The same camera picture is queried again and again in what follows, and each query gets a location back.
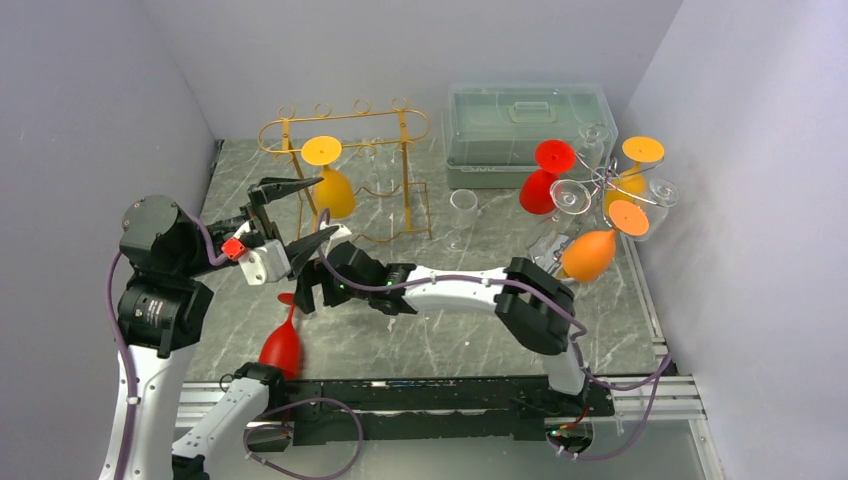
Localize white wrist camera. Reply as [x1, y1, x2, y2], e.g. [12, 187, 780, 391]
[323, 224, 353, 242]
[237, 240, 292, 286]

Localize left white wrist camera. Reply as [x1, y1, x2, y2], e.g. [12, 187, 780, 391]
[237, 240, 292, 286]

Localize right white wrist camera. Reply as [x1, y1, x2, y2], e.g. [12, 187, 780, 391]
[323, 224, 353, 242]

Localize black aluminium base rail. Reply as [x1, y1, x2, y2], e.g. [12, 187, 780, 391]
[154, 376, 706, 446]

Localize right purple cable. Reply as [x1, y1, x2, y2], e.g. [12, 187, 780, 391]
[316, 208, 677, 464]

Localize orange goblet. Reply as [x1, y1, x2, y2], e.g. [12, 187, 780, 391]
[560, 200, 650, 283]

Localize clear ribbed wine glass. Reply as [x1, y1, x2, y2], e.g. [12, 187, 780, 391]
[631, 178, 680, 242]

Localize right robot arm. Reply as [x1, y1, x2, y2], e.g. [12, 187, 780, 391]
[288, 241, 590, 415]

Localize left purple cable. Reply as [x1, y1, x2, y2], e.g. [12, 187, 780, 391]
[105, 211, 364, 480]

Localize purple cable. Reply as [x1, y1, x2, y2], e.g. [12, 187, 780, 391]
[316, 208, 677, 464]
[105, 211, 364, 480]

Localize red goblet back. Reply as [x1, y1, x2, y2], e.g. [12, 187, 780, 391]
[259, 292, 302, 380]

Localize clear plastic storage box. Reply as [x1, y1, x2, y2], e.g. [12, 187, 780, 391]
[442, 83, 618, 189]

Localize tall clear flute glass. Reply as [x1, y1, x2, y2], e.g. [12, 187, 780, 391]
[549, 179, 592, 216]

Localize clear stemless glass front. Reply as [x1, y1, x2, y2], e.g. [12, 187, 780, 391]
[576, 122, 610, 170]

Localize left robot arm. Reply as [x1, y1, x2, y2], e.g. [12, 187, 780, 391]
[101, 177, 332, 479]

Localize red goblet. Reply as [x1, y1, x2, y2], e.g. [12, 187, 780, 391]
[259, 292, 302, 380]
[519, 139, 577, 215]

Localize gold wire glass rack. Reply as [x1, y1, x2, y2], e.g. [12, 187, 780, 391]
[256, 99, 433, 244]

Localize silver wire glass rack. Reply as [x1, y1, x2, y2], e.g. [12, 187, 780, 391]
[526, 149, 665, 271]

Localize yellow goblet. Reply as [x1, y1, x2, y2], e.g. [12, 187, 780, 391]
[603, 136, 665, 212]
[301, 136, 356, 219]

